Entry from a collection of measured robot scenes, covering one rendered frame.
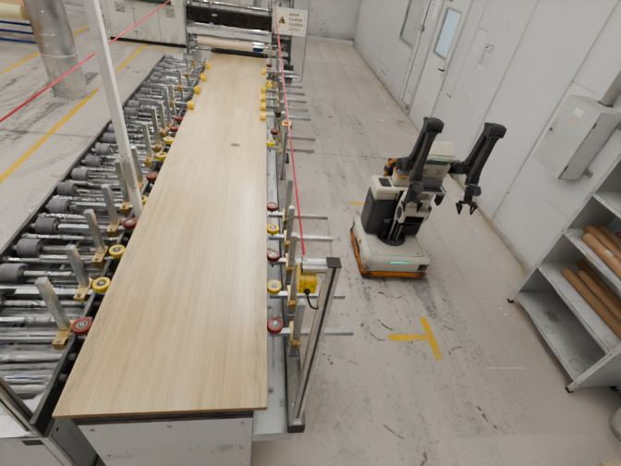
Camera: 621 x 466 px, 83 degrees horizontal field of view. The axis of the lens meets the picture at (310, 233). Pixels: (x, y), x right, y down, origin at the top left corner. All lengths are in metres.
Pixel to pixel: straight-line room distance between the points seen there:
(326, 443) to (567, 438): 1.68
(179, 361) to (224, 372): 0.20
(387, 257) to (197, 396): 2.14
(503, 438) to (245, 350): 1.94
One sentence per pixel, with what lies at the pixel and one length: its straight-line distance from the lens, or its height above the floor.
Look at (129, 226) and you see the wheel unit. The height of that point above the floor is 0.90.
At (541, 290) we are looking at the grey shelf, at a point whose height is 0.14.
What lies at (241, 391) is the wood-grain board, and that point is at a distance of 1.64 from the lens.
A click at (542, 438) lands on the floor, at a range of 3.18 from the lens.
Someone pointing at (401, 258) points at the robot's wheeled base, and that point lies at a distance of 3.31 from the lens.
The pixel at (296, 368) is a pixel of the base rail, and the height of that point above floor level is 0.70.
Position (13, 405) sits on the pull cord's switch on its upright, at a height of 0.94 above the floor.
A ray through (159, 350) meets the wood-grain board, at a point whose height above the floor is 0.90.
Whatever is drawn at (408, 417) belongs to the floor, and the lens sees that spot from 2.77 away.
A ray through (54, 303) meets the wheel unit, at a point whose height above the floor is 1.03.
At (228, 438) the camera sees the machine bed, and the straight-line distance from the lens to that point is 1.92.
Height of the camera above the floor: 2.38
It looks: 40 degrees down
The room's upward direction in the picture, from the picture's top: 10 degrees clockwise
